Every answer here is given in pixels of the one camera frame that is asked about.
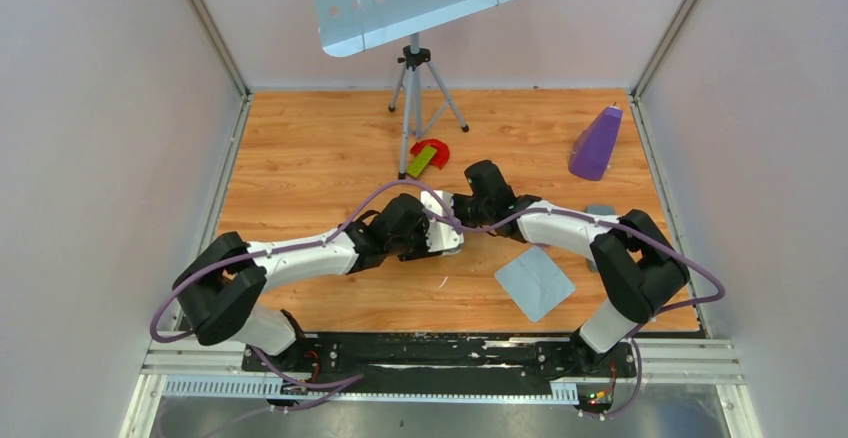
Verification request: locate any blue cleaning cloth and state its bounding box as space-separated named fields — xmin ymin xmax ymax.
xmin=494 ymin=246 xmax=577 ymax=323

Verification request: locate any grey glasses case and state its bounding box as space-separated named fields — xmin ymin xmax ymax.
xmin=584 ymin=204 xmax=617 ymax=273

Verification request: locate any striped printed glasses pouch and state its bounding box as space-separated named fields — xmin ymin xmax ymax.
xmin=440 ymin=247 xmax=462 ymax=256

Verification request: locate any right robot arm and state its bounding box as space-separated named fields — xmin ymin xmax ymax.
xmin=451 ymin=160 xmax=691 ymax=376

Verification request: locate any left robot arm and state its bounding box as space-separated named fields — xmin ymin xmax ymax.
xmin=172 ymin=193 xmax=432 ymax=371

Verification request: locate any red curved plastic piece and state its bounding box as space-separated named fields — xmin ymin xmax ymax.
xmin=410 ymin=138 xmax=450 ymax=169

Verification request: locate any green rectangular block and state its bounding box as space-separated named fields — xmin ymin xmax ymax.
xmin=405 ymin=145 xmax=438 ymax=179

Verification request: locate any grey tripod stand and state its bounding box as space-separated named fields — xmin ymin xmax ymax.
xmin=388 ymin=32 xmax=470 ymax=179

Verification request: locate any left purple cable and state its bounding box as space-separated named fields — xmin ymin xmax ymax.
xmin=148 ymin=179 xmax=465 ymax=345

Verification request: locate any white slotted cable duct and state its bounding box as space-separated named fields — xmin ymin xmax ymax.
xmin=161 ymin=375 xmax=579 ymax=406

